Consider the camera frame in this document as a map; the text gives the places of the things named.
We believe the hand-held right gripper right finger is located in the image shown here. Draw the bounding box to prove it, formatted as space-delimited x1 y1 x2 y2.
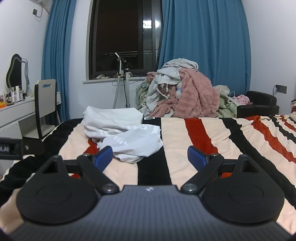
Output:
180 146 266 194

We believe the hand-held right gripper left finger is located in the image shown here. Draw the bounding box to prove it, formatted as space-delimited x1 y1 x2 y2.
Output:
35 146 119 194

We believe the light blue t-shirt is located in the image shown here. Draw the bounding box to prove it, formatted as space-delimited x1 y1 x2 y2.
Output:
97 124 163 164

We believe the pile of clothes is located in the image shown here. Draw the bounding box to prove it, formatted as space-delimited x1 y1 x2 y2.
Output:
136 79 237 118

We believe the striped fleece blanket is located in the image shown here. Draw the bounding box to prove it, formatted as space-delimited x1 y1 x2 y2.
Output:
0 115 296 234

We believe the white desk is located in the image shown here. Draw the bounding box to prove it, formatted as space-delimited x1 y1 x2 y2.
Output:
0 91 62 139

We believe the white folded garment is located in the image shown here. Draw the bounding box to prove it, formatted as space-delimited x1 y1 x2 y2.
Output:
83 106 143 143

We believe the group of cosmetic bottles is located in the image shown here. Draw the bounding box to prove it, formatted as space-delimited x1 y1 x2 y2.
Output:
0 85 33 105

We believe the grey chair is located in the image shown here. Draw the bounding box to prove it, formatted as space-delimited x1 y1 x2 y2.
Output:
18 79 62 141

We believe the pink fuzzy blanket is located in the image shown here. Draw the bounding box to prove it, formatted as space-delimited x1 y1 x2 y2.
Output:
147 68 220 118

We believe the garment steamer stand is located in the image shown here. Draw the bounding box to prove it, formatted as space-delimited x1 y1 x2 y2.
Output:
112 52 133 109

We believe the pink garment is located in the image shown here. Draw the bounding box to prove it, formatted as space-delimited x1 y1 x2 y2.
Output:
232 94 250 106

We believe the wavy mirror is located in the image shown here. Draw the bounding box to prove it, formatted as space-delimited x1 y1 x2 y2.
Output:
5 54 30 91

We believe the black armchair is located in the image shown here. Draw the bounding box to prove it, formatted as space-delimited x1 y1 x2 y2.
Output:
236 91 280 118

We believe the beige cloth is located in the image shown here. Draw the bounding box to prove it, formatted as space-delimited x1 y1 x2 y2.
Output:
92 74 116 80

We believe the grey sweatshirt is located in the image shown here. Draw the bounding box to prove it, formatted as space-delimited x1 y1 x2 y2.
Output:
146 59 199 111

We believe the blue curtain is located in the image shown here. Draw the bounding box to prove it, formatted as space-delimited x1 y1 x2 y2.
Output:
41 0 77 123
157 0 252 98

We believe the dark window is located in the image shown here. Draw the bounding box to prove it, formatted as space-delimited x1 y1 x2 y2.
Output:
88 0 163 80

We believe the white air conditioner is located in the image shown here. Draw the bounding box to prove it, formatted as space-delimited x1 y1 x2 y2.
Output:
32 0 52 13

